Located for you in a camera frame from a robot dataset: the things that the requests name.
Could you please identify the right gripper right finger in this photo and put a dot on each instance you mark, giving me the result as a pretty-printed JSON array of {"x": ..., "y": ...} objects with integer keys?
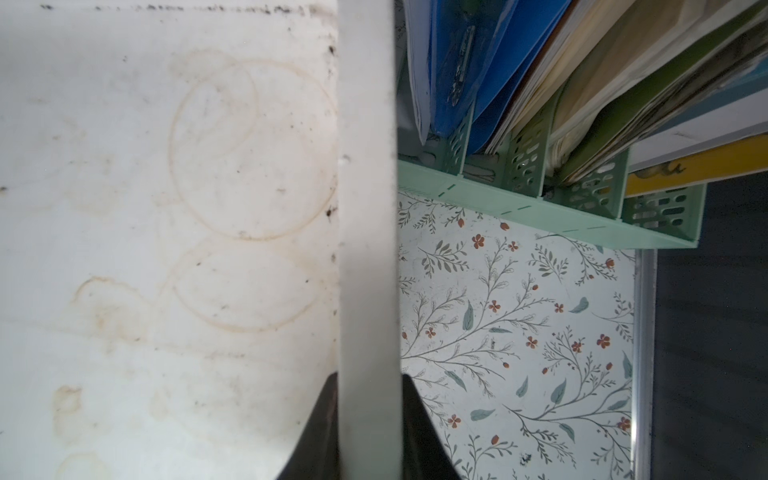
[{"x": 424, "y": 457}]

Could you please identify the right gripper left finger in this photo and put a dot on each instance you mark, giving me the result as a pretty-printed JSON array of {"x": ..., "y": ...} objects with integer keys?
[{"x": 316, "y": 454}]

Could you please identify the white plastic drawer cabinet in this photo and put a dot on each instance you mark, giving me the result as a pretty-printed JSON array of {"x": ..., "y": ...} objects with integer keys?
[{"x": 196, "y": 231}]

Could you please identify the mint green file organizer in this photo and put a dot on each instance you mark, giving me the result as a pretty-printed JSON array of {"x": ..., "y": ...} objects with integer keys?
[{"x": 511, "y": 185}]

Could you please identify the blue folder in organizer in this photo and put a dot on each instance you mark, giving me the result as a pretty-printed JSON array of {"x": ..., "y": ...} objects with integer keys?
[{"x": 479, "y": 52}]

